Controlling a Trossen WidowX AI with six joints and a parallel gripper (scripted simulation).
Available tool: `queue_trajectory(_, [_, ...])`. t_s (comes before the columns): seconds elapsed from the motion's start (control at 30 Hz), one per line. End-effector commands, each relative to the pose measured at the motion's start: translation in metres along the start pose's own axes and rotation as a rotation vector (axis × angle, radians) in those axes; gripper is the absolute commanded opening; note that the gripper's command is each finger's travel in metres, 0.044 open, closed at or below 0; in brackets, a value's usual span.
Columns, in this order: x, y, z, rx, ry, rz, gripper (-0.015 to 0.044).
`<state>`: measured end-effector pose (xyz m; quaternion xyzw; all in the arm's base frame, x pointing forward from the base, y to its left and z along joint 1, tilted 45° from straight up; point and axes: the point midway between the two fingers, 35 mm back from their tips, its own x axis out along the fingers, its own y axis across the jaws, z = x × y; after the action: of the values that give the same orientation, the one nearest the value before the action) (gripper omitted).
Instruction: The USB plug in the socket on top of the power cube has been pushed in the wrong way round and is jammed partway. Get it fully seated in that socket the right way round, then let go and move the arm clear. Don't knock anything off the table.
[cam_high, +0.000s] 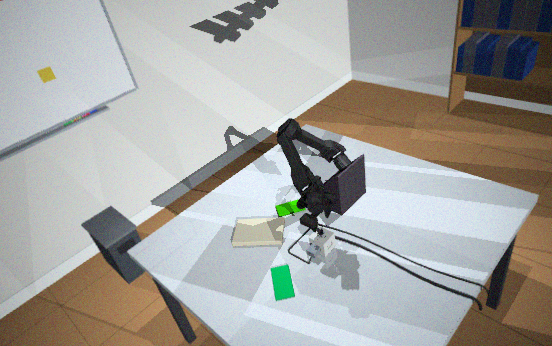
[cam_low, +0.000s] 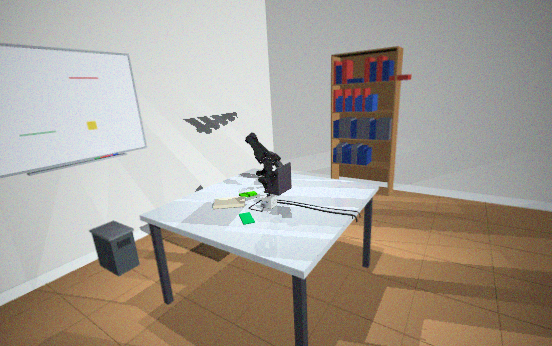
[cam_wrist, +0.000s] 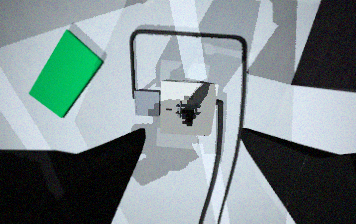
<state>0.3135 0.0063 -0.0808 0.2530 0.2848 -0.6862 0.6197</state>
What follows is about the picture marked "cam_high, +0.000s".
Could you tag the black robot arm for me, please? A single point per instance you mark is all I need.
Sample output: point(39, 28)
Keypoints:
point(312, 196)

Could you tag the green rectangular block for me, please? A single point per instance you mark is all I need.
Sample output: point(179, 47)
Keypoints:
point(282, 282)

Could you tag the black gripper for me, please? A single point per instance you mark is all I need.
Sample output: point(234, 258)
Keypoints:
point(311, 221)

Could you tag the bright green flat block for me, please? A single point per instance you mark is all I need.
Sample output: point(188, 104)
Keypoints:
point(288, 208)

